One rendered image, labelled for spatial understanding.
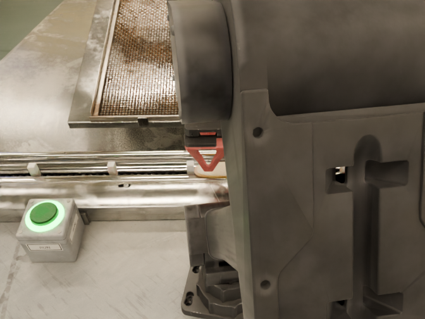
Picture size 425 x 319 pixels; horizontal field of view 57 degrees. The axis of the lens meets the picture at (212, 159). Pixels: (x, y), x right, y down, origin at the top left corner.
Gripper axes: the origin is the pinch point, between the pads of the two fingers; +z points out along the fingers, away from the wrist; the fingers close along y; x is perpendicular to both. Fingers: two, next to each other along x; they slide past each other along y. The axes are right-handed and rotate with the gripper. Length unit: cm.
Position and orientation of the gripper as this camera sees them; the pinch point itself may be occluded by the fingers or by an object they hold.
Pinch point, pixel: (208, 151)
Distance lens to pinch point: 65.9
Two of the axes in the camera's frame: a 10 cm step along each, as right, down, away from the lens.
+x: -10.0, 0.2, -0.1
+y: -0.2, -7.0, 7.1
